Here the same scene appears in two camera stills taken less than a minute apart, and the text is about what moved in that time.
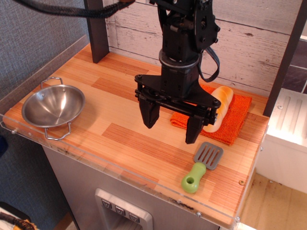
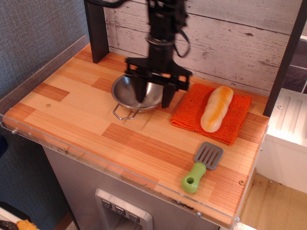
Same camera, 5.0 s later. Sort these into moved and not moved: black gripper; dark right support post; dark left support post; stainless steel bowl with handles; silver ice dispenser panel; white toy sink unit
Moved: black gripper; stainless steel bowl with handles
Not moved: dark right support post; white toy sink unit; dark left support post; silver ice dispenser panel
